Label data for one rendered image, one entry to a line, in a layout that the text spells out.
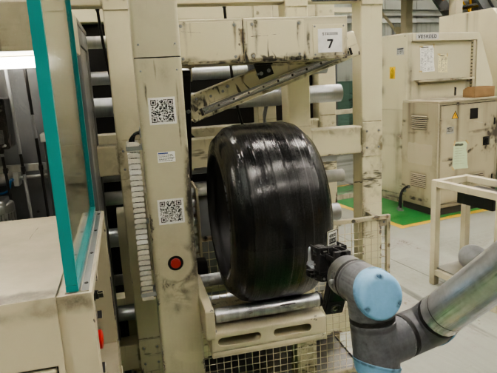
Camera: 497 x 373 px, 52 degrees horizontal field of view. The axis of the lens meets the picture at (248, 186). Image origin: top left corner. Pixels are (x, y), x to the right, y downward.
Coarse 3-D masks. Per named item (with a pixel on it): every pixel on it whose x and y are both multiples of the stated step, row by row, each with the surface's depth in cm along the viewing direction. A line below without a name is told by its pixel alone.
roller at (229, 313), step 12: (264, 300) 154; (276, 300) 154; (288, 300) 154; (300, 300) 154; (312, 300) 155; (216, 312) 149; (228, 312) 149; (240, 312) 150; (252, 312) 151; (264, 312) 152; (276, 312) 153
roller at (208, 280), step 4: (216, 272) 178; (204, 276) 176; (208, 276) 176; (212, 276) 176; (216, 276) 177; (220, 276) 177; (204, 280) 175; (208, 280) 176; (212, 280) 176; (216, 280) 176; (220, 280) 177; (204, 284) 175; (208, 284) 176; (212, 284) 176; (216, 284) 177; (220, 284) 178
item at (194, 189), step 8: (192, 184) 195; (144, 192) 184; (192, 192) 189; (144, 200) 184; (192, 200) 189; (200, 232) 191; (200, 240) 192; (200, 248) 192; (200, 256) 193; (152, 264) 189
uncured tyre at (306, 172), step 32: (224, 128) 156; (256, 128) 150; (288, 128) 150; (224, 160) 143; (256, 160) 138; (288, 160) 140; (320, 160) 146; (224, 192) 186; (256, 192) 134; (288, 192) 136; (320, 192) 139; (224, 224) 185; (256, 224) 134; (288, 224) 136; (320, 224) 138; (224, 256) 178; (256, 256) 136; (288, 256) 138; (256, 288) 143; (288, 288) 147
